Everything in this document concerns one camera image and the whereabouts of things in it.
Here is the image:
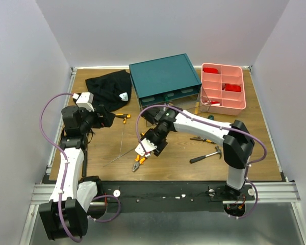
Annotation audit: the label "red block compartment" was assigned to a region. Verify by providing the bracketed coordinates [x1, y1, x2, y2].
[222, 83, 242, 92]
[202, 67, 219, 74]

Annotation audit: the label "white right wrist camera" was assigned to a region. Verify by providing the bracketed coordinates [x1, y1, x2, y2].
[135, 138, 157, 156]

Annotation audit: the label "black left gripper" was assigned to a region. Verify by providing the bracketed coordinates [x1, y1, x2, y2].
[78, 104, 115, 133]

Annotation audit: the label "black handled claw hammer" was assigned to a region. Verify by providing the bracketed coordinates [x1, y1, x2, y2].
[189, 146, 222, 164]

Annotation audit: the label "teal drawer cabinet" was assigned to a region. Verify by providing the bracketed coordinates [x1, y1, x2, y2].
[129, 54, 201, 108]

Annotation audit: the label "yellow long nose pliers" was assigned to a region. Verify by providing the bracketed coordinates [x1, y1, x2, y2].
[190, 136, 214, 144]

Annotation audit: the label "red white item lower compartment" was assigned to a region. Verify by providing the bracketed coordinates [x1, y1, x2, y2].
[207, 101, 221, 106]

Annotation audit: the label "yellow black combination pliers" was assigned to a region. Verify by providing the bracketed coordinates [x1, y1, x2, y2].
[132, 155, 146, 172]

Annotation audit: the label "yellow black long rod driver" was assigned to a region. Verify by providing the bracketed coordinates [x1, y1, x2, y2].
[103, 132, 144, 167]

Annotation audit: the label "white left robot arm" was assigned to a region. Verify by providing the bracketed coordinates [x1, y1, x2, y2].
[39, 105, 115, 242]

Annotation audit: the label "red block top compartment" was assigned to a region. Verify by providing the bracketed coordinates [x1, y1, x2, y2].
[202, 67, 219, 74]

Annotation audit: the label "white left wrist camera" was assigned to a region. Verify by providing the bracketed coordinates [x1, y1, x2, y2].
[72, 92, 94, 112]

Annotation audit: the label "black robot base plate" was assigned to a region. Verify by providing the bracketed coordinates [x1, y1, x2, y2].
[88, 181, 255, 217]

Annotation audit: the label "yellow black T-handle long driver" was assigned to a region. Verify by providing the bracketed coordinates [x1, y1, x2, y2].
[116, 114, 131, 159]

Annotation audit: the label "red block middle compartment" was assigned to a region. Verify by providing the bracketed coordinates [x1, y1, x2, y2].
[222, 83, 242, 92]

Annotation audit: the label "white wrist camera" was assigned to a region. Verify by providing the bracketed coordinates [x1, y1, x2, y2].
[72, 92, 94, 112]
[135, 138, 157, 156]

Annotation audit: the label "black cloth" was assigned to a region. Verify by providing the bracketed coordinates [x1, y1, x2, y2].
[85, 70, 132, 112]

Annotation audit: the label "silver T-handle wrench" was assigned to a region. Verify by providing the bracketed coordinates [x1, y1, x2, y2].
[164, 95, 173, 106]

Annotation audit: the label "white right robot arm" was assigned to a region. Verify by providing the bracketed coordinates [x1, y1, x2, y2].
[136, 106, 255, 200]

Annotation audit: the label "pink compartment tray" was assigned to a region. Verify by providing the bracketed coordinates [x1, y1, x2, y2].
[200, 63, 246, 116]

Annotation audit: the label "clear drawer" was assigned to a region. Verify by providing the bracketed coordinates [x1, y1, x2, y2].
[141, 93, 211, 127]

